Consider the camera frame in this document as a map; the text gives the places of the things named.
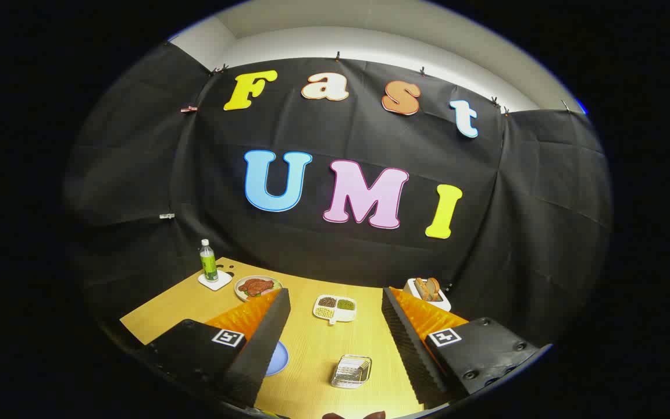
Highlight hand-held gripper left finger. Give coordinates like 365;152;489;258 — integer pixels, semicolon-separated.
134;287;292;409

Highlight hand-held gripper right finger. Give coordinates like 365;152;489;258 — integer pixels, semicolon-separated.
380;285;552;409

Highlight blue round plate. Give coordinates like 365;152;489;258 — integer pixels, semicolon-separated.
265;340;290;377

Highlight white toaster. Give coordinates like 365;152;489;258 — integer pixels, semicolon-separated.
403;278;452;312

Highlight brown meat slices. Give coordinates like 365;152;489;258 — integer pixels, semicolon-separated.
238;279;275;296

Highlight oval plate with food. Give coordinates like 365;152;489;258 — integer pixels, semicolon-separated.
234;275;283;302

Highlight white divided dish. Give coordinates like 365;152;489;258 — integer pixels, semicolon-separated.
312;294;357;325

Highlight white square coaster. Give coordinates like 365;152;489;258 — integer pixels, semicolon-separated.
198;271;233;292

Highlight green label plastic bottle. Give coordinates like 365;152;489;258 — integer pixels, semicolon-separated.
199;239;219;283

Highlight metal wire basket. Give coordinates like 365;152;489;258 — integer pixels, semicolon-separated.
330;354;373;389

